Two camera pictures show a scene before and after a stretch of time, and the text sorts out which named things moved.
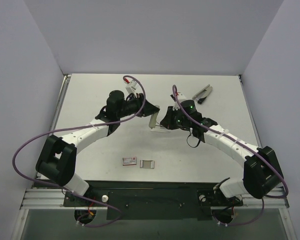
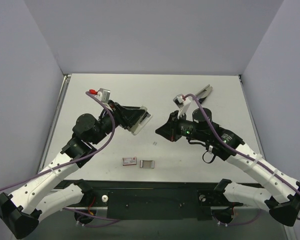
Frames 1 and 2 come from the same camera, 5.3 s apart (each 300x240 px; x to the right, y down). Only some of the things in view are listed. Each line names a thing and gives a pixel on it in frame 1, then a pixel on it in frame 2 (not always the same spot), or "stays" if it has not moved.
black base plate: x=151 y=200 stays
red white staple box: x=129 y=161 stays
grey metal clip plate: x=147 y=164 stays
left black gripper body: x=143 y=107 -> x=117 y=113
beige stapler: x=152 y=123 -> x=142 y=122
